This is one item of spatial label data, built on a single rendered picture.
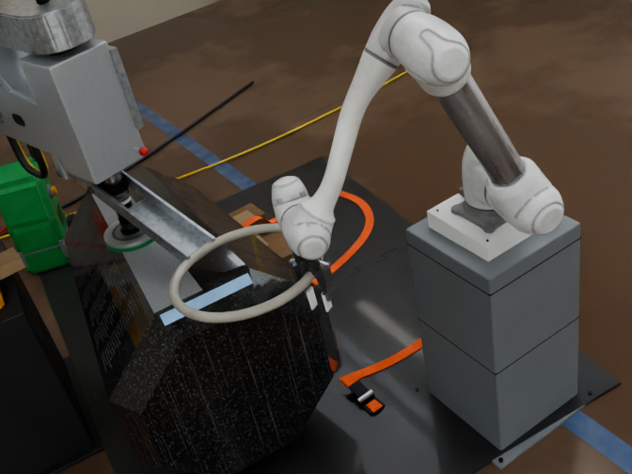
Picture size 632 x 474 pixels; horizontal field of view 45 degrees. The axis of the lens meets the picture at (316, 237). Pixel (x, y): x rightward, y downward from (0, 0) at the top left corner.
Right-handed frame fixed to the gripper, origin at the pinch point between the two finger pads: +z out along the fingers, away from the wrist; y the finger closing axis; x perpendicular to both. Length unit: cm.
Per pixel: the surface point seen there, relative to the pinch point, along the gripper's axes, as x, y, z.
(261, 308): 18.6, 6.3, -10.4
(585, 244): -155, -42, 83
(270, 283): -12.4, 27.2, 6.7
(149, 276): 4, 64, -3
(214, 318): 25.0, 18.5, -10.2
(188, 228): -13, 54, -13
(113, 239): -9, 88, -8
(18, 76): -20, 114, -67
